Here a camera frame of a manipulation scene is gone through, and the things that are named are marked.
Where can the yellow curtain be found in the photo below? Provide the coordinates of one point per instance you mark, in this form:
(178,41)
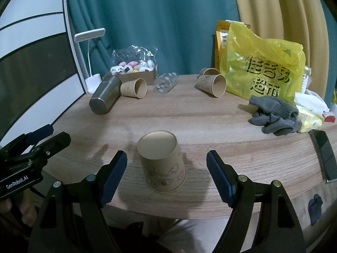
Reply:
(300,21)

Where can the teal curtain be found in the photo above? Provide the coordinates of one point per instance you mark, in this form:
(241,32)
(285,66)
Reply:
(182,30)

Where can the white crumpled tissue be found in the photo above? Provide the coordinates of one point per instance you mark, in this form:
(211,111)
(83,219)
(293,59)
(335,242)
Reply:
(312,101)

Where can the paper cup with cartoon print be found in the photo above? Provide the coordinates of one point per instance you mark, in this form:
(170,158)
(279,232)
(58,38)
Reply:
(162,163)

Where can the orange yellow paper package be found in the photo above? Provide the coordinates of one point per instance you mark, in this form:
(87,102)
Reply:
(221,35)

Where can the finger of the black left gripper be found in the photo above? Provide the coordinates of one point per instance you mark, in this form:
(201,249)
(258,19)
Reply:
(18,145)
(47,149)

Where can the grey metal thermos bottle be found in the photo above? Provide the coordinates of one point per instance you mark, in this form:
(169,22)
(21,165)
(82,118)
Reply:
(105,95)

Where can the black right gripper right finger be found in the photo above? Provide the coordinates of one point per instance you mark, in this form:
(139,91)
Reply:
(278,228)

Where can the clear plastic candy bag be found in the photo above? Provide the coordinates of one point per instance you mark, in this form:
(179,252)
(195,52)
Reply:
(133,59)

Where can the rear brown paper cup lying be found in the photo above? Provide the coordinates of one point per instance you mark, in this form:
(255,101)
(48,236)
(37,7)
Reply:
(209,71)

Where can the brown paper cup by thermos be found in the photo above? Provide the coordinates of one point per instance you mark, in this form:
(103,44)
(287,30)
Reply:
(134,89)

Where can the white desk lamp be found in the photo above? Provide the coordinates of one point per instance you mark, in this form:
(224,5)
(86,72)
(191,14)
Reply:
(94,80)

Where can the black phone on table edge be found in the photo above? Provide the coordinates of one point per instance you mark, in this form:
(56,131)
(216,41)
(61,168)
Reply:
(325,155)

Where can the grey knit gloves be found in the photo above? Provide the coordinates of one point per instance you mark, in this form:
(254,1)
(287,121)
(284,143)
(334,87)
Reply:
(274,115)

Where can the cardboard box of candies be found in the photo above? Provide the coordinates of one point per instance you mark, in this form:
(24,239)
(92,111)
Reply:
(134,75)

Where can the yellow plastic shopping bag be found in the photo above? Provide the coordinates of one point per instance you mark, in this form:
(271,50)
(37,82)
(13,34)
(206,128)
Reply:
(255,66)

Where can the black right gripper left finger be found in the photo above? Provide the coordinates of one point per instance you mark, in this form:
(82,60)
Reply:
(71,219)

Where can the person's left hand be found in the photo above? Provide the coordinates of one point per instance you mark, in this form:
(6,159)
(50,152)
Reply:
(25,208)

